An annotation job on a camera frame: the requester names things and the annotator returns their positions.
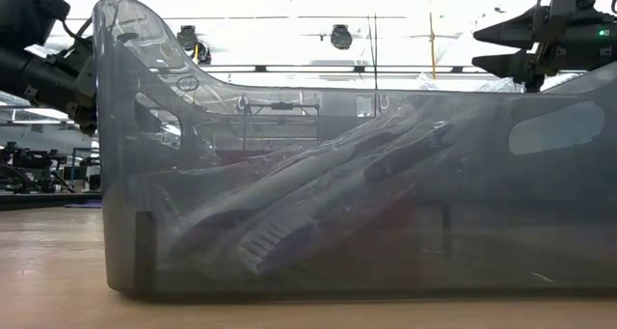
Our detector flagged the yellow hanging cable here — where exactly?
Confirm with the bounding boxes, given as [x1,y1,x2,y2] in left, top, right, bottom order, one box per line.
[426,0,438,82]

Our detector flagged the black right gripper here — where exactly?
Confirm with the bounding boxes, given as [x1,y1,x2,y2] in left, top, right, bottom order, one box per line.
[470,4,617,94]

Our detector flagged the black round hanging device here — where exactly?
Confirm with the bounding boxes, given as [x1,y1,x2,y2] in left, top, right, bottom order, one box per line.
[175,23,199,50]
[330,23,353,50]

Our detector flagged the dark blue mat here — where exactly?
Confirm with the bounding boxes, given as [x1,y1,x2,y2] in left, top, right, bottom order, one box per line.
[62,199,103,209]

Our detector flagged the long grey horizontal rail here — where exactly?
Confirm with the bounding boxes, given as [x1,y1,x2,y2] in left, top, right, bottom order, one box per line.
[190,64,483,75]

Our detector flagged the dark device with yellow stripe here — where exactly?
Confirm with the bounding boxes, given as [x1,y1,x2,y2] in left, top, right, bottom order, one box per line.
[195,40,212,65]

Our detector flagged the smoky translucent plastic bin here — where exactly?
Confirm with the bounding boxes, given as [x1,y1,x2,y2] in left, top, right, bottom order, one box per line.
[91,0,617,295]

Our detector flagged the black aluminium table frame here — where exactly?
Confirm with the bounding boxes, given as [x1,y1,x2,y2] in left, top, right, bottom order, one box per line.
[0,191,103,210]

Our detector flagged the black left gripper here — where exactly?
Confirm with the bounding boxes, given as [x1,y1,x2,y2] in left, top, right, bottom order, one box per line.
[0,38,164,137]

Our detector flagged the black background robot rig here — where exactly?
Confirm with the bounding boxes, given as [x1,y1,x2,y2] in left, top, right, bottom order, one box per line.
[0,143,102,195]

